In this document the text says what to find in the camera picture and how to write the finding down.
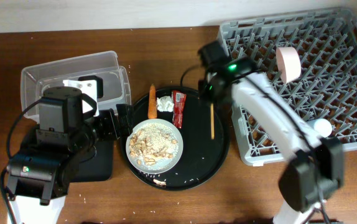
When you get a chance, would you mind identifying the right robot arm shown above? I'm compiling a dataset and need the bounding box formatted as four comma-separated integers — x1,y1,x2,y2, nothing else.
198,41,345,223

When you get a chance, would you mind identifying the pink bowl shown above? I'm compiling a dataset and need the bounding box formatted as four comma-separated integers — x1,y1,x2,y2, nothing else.
276,47,302,84

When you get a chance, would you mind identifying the orange carrot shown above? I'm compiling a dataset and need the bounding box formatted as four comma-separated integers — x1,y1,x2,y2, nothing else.
147,84,157,119

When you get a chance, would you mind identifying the blue cup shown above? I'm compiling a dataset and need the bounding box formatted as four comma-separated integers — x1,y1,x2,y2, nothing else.
307,118,333,138

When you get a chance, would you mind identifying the peanut on tray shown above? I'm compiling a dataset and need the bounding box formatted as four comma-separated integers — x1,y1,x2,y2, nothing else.
153,179,166,186

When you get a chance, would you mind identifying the clear plastic bin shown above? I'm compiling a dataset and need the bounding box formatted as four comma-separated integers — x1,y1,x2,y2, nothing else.
21,51,131,111

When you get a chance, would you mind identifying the grey dishwasher rack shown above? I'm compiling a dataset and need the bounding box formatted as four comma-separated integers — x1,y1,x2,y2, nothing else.
218,7,357,151

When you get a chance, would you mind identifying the black rectangular tray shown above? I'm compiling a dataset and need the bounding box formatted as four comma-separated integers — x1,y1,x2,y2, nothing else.
18,127,116,183

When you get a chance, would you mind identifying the red snack wrapper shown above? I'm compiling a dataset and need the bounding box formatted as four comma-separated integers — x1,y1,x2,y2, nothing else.
172,90,187,129

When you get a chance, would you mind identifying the wooden chopstick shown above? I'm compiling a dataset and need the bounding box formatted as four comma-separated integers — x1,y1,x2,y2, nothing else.
210,103,215,140

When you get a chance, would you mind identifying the grey plate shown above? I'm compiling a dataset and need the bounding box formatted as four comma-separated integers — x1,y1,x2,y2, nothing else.
125,119,183,175

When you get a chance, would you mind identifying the white tissue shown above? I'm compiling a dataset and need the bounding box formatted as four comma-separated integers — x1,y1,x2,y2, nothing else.
157,96,174,112

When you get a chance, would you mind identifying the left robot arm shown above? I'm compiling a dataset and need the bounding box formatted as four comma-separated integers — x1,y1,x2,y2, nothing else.
0,86,133,223

